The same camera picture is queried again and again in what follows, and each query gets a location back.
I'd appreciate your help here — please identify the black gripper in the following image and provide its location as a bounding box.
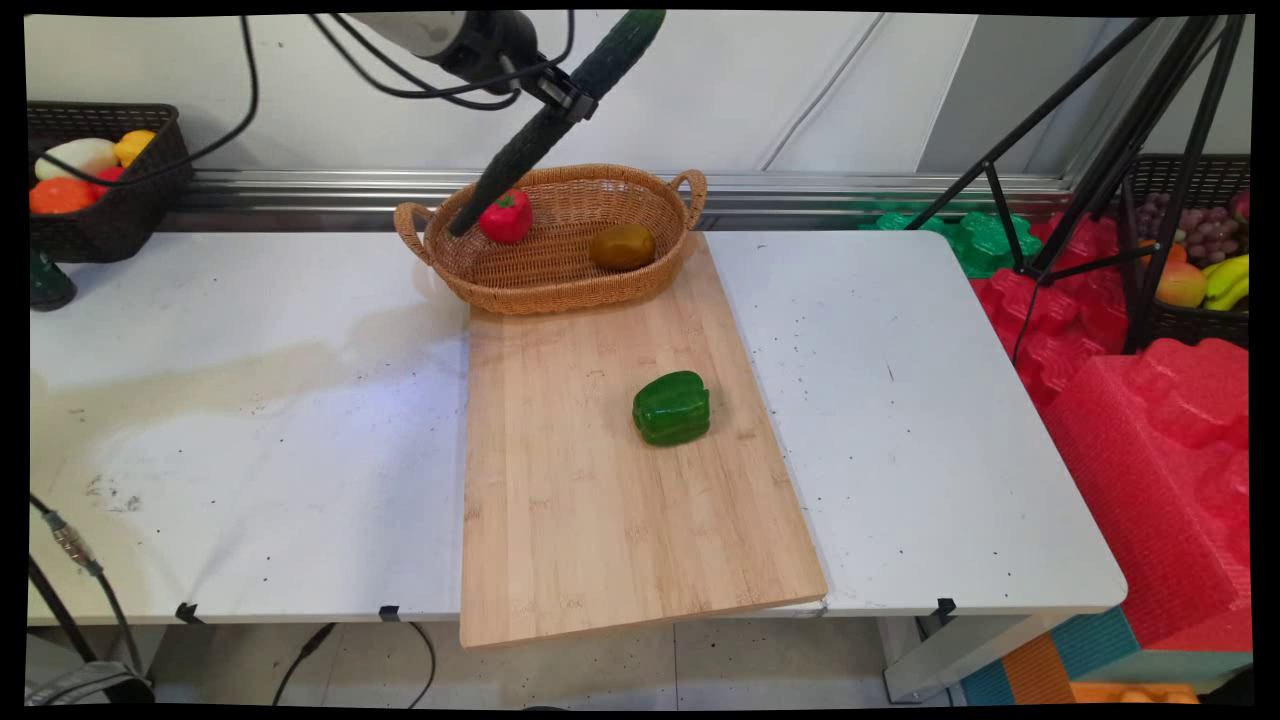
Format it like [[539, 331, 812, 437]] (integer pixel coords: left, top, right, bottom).
[[438, 10, 601, 125]]

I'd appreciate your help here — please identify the long dark green cucumber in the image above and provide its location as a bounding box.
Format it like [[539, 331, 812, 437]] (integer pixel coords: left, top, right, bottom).
[[446, 9, 668, 239]]

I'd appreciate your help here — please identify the red bell pepper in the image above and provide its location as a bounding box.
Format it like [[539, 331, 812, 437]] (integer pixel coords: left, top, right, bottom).
[[477, 188, 534, 246]]

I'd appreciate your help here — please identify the brown yellow round fruit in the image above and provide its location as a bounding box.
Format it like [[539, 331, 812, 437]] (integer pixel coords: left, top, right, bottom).
[[589, 223, 658, 273]]

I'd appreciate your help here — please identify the green bell pepper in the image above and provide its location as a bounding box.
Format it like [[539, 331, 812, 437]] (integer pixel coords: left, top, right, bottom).
[[632, 370, 712, 447]]

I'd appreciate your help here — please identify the bamboo cutting board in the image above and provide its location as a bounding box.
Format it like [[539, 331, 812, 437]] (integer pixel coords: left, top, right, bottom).
[[458, 232, 830, 651]]

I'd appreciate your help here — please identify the green foam mat piece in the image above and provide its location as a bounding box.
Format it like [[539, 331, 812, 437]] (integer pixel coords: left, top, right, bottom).
[[858, 203, 1044, 280]]

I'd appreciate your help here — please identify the dark woven basket with produce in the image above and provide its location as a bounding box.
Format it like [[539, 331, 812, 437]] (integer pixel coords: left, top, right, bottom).
[[27, 102, 196, 265]]

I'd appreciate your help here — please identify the cream white melon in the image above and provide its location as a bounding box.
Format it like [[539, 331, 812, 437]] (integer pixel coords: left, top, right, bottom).
[[34, 137, 120, 183]]

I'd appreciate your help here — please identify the orange round fruit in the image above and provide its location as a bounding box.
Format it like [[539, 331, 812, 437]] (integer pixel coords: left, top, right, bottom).
[[29, 176, 98, 216]]

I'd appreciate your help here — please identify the red foam mat piece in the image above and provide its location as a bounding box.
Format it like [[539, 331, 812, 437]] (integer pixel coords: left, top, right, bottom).
[[968, 212, 1136, 413]]

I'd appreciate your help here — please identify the dark green round base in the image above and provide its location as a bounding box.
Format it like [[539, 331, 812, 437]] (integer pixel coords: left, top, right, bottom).
[[29, 248, 78, 313]]

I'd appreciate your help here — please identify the black tripod stand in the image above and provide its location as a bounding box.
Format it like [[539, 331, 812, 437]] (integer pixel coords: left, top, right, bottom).
[[905, 14, 1249, 356]]

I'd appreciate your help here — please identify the orange red peach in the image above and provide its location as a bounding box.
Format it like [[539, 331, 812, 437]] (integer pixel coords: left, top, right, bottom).
[[1154, 261, 1209, 310]]

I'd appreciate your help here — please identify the purple grape bunch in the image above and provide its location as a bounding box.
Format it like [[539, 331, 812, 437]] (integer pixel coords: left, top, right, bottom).
[[1138, 192, 1244, 269]]

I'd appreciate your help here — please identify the black basket with grapes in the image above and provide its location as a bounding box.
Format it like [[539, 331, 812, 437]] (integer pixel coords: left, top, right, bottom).
[[1118, 153, 1252, 352]]

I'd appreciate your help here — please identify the grey table leg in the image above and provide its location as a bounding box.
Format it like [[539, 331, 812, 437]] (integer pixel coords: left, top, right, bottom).
[[882, 612, 1063, 704]]

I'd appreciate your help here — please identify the yellow green banana bunch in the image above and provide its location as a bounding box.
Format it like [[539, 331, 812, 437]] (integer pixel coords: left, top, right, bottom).
[[1203, 254, 1251, 313]]

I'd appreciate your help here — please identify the large red foam block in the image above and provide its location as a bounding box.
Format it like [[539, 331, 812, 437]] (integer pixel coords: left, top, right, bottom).
[[1038, 337, 1253, 653]]

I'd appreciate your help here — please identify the teal orange floor mat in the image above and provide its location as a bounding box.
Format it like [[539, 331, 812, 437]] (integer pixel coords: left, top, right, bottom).
[[958, 604, 1253, 707]]

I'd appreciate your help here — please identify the tan wicker basket with handles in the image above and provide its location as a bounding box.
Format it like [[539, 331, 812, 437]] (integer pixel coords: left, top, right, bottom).
[[393, 164, 709, 318]]

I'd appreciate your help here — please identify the metal wall rail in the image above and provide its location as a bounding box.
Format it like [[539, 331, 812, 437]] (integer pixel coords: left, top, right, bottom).
[[183, 168, 1079, 233]]

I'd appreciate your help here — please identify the black cable under table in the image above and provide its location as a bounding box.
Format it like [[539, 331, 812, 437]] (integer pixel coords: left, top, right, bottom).
[[270, 620, 438, 710]]

